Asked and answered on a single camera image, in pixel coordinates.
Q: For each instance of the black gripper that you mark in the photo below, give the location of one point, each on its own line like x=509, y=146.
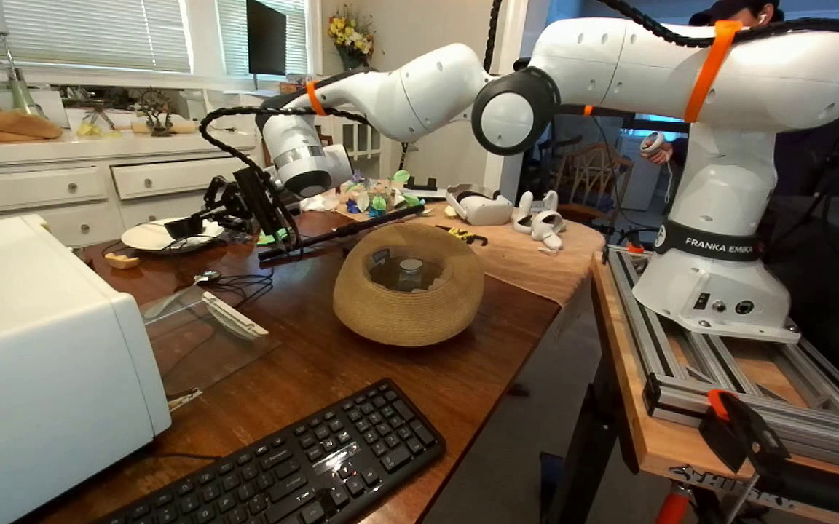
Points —
x=265, y=205

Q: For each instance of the small black pot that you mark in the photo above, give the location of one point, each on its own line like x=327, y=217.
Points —
x=186, y=229

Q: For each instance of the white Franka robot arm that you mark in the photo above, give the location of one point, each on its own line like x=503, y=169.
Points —
x=633, y=68

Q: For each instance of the white plate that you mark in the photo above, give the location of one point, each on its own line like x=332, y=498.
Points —
x=145, y=236

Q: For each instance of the green cloth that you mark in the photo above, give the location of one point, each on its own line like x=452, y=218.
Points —
x=270, y=236

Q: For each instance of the small metal spoon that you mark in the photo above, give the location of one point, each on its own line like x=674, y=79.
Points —
x=208, y=278

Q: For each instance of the white cloth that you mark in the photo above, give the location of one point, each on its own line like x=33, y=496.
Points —
x=318, y=202

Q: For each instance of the dark metal figurine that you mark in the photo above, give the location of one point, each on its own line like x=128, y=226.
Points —
x=158, y=115

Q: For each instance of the small tan object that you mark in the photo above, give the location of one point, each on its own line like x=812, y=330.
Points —
x=120, y=261

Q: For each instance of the long black stick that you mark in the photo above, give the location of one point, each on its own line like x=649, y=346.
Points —
x=342, y=233

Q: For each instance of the colourful toy pile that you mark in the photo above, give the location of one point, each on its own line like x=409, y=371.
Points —
x=377, y=202

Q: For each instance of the white glass door cabinet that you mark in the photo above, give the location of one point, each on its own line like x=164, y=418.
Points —
x=371, y=160

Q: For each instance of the black monitor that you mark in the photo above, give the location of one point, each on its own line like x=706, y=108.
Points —
x=266, y=36

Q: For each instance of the dark grey round dish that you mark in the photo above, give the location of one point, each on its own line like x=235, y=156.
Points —
x=400, y=272

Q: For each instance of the white drawer cabinet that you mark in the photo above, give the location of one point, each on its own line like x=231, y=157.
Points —
x=14, y=191

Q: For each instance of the yellow flower bouquet vase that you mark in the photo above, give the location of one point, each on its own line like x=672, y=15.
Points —
x=351, y=33

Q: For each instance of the white window blinds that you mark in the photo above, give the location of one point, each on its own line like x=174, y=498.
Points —
x=72, y=33

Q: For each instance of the metal lamp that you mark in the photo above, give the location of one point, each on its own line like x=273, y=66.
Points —
x=16, y=92

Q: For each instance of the white toaster oven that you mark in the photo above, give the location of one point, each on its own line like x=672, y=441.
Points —
x=52, y=367

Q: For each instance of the white plastic headset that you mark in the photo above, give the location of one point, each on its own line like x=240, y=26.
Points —
x=485, y=208

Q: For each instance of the black computer keyboard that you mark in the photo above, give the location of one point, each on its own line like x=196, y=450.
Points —
x=323, y=466

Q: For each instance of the white handheld controller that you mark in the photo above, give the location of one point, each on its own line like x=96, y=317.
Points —
x=527, y=210
x=549, y=229

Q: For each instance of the tan placemat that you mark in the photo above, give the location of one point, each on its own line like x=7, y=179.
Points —
x=538, y=272

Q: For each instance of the brown wicker chair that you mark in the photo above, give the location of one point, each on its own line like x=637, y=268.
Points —
x=595, y=183

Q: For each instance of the wooden workbench top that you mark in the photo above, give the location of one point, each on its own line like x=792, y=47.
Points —
x=670, y=447

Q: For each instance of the black orange clamp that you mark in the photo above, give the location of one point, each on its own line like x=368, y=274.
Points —
x=745, y=438

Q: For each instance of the aluminium base frame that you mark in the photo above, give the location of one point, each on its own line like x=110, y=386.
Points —
x=693, y=373

